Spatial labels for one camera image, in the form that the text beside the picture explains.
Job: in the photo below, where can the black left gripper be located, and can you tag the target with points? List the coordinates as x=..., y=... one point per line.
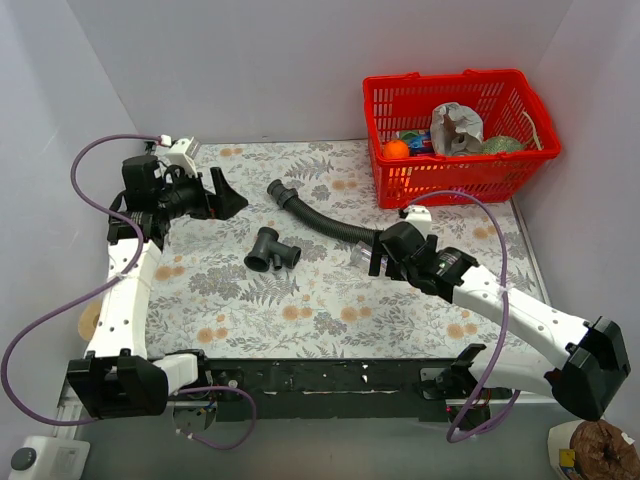
x=208, y=198

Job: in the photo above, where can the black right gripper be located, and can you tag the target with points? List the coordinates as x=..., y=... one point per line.
x=378, y=255

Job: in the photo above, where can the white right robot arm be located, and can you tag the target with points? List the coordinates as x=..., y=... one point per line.
x=580, y=364

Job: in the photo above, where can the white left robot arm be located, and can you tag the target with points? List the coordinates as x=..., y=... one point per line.
x=116, y=378

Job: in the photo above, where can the grey tee pipe fitting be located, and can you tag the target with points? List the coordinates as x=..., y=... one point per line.
x=268, y=252

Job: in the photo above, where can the floral table mat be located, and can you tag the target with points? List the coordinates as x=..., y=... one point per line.
x=204, y=297

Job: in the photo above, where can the orange fruit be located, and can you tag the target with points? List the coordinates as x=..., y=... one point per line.
x=395, y=149

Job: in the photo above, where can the colourful snack packet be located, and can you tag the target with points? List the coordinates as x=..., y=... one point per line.
x=419, y=142

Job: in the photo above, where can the crumpled grey paper bag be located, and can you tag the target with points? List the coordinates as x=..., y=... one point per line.
x=456, y=130

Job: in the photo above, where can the green netted melon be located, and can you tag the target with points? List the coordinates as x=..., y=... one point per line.
x=506, y=144

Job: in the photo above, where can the beige tape roll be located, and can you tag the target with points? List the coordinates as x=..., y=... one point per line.
x=89, y=319

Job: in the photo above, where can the red plastic basket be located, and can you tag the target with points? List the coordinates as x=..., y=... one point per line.
x=406, y=102

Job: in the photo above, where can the brown item in white cup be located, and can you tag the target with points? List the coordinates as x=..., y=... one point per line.
x=585, y=450

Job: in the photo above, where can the white grey button device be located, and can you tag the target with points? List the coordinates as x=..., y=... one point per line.
x=44, y=458

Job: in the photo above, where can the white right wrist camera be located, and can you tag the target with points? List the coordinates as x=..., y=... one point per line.
x=419, y=217

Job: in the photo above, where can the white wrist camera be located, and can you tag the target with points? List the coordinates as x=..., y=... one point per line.
x=419, y=217
x=181, y=152

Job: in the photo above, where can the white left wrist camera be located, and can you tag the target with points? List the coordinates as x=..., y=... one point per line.
x=181, y=152

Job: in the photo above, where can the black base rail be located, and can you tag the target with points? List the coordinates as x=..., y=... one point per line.
x=347, y=388

